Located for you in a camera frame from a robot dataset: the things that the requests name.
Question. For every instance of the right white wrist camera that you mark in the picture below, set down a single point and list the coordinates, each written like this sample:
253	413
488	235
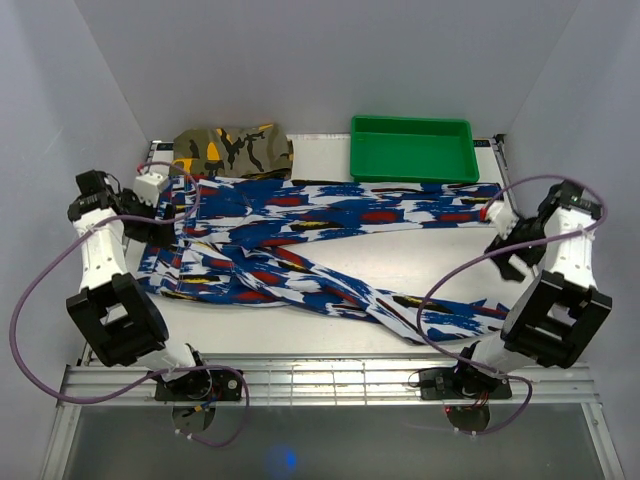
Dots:
500	215

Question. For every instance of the aluminium table edge rail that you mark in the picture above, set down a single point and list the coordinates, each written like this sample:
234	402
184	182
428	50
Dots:
326	381

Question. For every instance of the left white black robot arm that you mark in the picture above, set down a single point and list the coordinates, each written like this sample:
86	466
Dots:
117	318

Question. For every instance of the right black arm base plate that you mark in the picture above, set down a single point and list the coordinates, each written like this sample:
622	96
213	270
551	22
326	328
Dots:
448	383

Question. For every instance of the folded camouflage trousers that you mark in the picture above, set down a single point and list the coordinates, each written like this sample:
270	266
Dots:
259	153

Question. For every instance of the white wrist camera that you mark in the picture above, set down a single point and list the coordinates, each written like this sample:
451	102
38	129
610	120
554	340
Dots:
500	215
149	186

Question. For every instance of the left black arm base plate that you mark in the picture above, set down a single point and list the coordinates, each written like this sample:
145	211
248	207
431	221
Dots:
201	386

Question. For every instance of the green plastic tray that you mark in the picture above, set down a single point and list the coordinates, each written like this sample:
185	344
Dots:
418	150

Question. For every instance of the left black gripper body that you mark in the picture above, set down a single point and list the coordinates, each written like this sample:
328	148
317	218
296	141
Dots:
150	232

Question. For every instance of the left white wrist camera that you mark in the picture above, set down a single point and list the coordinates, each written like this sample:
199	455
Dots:
149	186

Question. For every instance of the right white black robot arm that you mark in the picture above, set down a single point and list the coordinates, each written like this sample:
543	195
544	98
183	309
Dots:
561	310

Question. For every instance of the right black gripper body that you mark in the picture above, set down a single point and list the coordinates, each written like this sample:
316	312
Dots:
524	232

